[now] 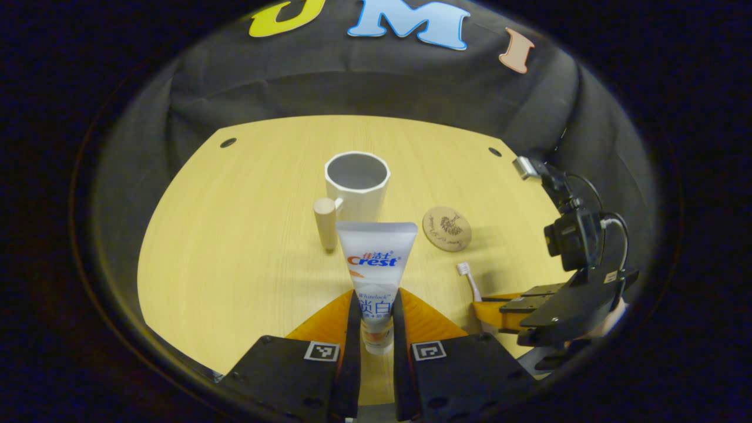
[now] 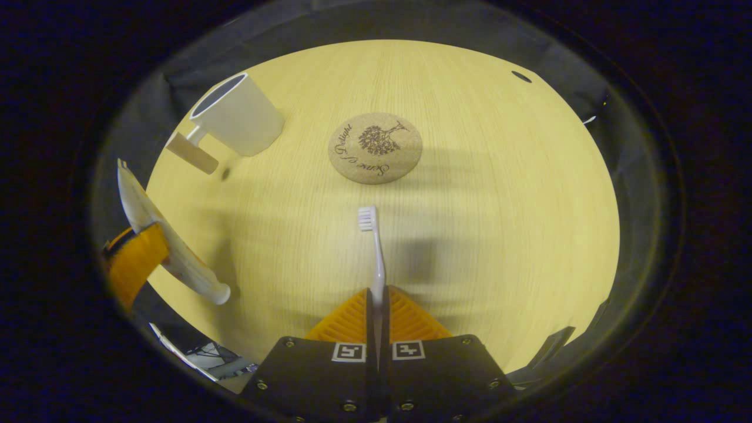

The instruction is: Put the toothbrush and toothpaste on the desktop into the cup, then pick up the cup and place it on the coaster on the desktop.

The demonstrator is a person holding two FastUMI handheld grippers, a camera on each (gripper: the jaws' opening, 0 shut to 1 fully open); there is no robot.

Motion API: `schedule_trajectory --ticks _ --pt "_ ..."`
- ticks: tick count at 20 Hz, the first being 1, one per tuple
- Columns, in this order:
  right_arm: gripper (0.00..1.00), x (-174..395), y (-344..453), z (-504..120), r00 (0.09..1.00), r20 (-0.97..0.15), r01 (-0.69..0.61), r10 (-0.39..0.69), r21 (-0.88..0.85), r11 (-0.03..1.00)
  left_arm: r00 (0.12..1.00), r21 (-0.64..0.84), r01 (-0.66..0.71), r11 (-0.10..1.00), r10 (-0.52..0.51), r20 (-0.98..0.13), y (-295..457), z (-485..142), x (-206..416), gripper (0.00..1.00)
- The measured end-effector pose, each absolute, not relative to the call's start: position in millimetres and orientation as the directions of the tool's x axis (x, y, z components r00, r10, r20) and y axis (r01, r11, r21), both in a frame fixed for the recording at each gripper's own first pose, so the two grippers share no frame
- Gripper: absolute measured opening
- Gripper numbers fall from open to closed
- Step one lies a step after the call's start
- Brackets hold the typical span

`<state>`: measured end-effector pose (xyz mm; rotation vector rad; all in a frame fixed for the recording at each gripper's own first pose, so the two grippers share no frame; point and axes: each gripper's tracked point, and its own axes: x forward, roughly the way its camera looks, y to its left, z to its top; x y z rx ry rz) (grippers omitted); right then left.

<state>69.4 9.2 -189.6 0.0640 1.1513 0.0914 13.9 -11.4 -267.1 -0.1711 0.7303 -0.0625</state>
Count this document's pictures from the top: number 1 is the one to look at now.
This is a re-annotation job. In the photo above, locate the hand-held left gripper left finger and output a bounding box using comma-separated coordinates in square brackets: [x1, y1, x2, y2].
[220, 289, 363, 421]

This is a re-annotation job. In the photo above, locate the white toothpaste tube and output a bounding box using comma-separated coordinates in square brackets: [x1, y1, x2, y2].
[335, 221, 419, 356]

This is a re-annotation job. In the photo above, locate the white cup with wooden handle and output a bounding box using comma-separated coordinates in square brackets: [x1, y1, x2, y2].
[313, 152, 391, 252]

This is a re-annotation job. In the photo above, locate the round wooden coaster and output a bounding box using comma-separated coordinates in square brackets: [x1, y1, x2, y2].
[422, 206, 472, 253]

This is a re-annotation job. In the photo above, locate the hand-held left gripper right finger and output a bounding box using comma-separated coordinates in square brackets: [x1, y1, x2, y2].
[392, 288, 538, 422]

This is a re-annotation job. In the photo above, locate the white toothbrush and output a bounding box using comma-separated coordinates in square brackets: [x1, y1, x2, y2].
[456, 262, 484, 303]

